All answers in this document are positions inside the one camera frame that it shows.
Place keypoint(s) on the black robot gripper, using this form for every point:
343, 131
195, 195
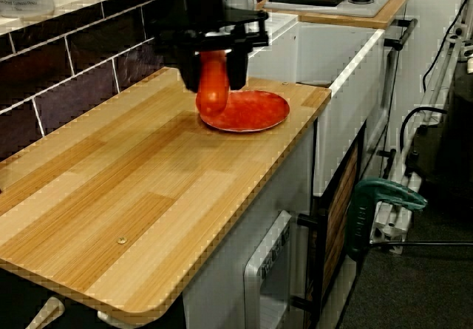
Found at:
207, 29

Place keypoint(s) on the red toy sausage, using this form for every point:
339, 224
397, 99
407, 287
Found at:
212, 85

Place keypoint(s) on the red round plate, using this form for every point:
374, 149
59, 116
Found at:
255, 112

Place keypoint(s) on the white toy sink unit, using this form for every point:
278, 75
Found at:
332, 66

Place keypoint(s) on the dark tile backsplash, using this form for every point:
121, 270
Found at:
74, 66

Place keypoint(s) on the white toy kitchen cabinet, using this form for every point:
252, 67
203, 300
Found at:
229, 262

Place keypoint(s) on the wood panel cabinet door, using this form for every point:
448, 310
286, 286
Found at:
340, 225

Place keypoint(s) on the green handheld tool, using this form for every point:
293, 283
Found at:
369, 203

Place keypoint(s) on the grey toy dishwasher panel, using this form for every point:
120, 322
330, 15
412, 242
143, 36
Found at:
268, 270

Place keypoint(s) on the aluminium frame rail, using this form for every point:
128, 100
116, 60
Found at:
410, 181

